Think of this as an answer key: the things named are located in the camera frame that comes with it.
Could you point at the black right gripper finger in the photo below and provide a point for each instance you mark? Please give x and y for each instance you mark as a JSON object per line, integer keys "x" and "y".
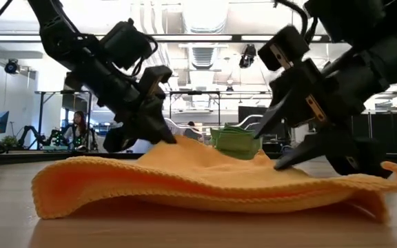
{"x": 315, "y": 148}
{"x": 281, "y": 113}

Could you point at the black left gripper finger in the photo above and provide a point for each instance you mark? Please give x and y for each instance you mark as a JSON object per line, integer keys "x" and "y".
{"x": 121, "y": 141}
{"x": 157, "y": 124}

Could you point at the green microfiber towel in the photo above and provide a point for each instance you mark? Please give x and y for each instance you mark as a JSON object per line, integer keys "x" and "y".
{"x": 236, "y": 136}

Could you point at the orange microfiber towel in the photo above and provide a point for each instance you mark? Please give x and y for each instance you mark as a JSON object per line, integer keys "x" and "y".
{"x": 184, "y": 175}

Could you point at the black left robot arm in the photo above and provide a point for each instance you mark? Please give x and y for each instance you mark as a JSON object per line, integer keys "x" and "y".
{"x": 64, "y": 38}

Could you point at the black computer monitor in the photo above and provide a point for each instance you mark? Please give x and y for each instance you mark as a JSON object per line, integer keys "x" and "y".
{"x": 250, "y": 110}

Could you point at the person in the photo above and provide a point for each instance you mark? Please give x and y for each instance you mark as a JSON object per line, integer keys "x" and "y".
{"x": 191, "y": 131}
{"x": 78, "y": 127}

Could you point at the tall black background table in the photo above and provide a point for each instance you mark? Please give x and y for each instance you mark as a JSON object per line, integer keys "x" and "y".
{"x": 195, "y": 92}
{"x": 41, "y": 113}

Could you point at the black office partition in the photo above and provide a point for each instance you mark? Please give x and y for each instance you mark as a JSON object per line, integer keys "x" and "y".
{"x": 391, "y": 131}

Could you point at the black ceiling spotlight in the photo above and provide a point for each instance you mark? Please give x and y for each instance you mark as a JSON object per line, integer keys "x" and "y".
{"x": 12, "y": 67}
{"x": 248, "y": 55}

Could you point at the small bushy green plant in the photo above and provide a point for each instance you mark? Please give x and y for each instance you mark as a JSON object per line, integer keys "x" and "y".
{"x": 9, "y": 141}

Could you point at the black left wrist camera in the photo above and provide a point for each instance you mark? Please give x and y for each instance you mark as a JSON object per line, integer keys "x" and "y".
{"x": 155, "y": 79}

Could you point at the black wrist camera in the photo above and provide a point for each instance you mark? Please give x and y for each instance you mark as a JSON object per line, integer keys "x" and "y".
{"x": 283, "y": 48}
{"x": 155, "y": 79}

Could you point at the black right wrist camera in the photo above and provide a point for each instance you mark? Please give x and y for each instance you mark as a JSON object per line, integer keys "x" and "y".
{"x": 283, "y": 48}

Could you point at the black overhead light rail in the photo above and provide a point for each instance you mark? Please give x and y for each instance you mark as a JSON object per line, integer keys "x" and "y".
{"x": 202, "y": 38}

